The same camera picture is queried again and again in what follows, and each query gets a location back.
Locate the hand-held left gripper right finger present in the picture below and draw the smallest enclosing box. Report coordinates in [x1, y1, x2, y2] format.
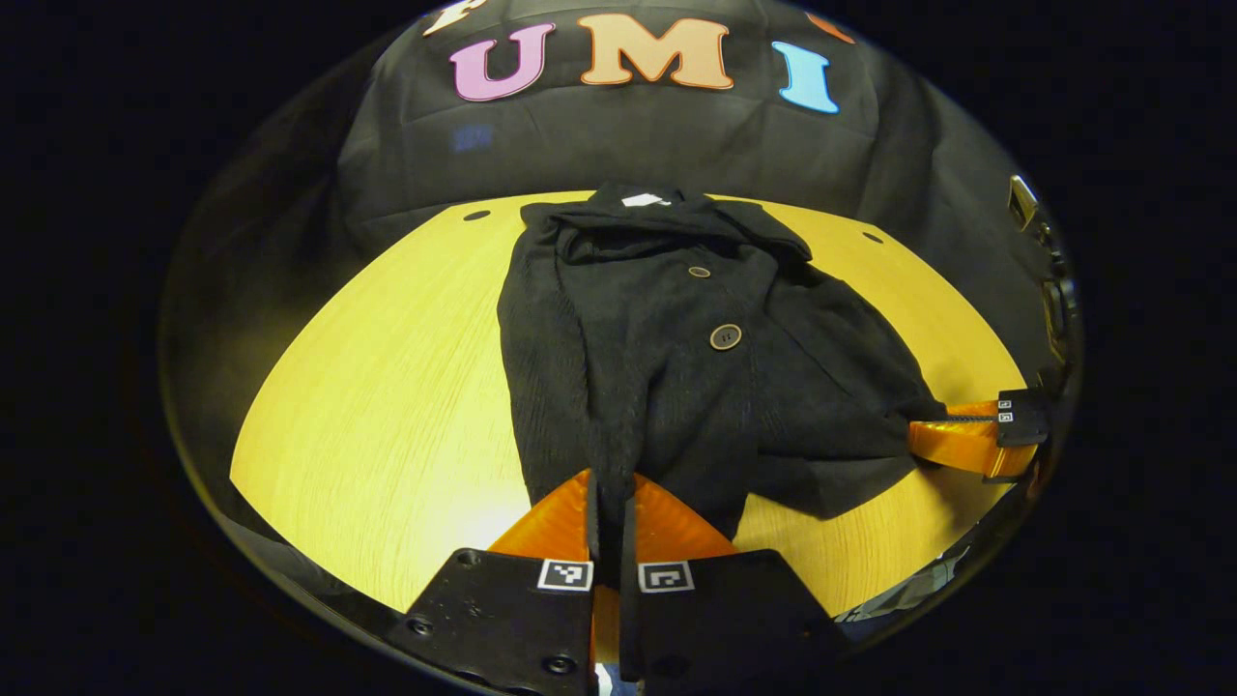
[617, 472, 853, 689]

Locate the black backdrop cloth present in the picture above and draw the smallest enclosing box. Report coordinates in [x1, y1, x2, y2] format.
[159, 0, 1083, 542]

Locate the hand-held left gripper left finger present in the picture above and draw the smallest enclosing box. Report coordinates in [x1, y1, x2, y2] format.
[385, 469, 608, 696]

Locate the black jacket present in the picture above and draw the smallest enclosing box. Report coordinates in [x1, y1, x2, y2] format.
[496, 184, 948, 542]

